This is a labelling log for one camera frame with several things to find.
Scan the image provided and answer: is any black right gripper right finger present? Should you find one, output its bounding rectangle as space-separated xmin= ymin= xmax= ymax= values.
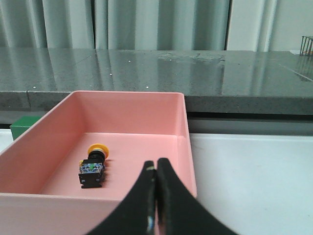
xmin=156 ymin=158 xmax=235 ymax=235

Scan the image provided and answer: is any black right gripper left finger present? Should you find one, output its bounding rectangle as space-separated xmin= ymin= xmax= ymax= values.
xmin=88 ymin=161 xmax=156 ymax=235

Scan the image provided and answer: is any yellow push button switch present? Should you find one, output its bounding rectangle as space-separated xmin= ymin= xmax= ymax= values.
xmin=78 ymin=143 xmax=109 ymax=188

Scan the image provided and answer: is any pink plastic bin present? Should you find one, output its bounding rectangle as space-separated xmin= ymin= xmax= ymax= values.
xmin=0 ymin=91 xmax=197 ymax=235

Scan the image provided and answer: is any green cube near bin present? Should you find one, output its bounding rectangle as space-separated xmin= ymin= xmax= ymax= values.
xmin=10 ymin=116 xmax=41 ymax=140

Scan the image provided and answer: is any grey curtain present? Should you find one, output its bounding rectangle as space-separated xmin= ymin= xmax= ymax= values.
xmin=0 ymin=0 xmax=313 ymax=52

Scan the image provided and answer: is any metal wire rack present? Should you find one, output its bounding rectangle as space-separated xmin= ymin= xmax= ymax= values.
xmin=299 ymin=36 xmax=313 ymax=56

